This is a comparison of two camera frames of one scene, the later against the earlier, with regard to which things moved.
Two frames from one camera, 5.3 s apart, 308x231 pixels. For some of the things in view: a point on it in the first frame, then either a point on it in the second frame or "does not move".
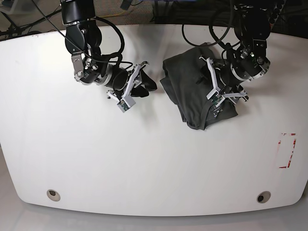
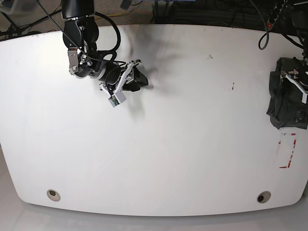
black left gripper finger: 139,91 to 134,86
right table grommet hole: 263,197 does not move
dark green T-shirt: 183,78 to 286,108
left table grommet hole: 53,195 does not move
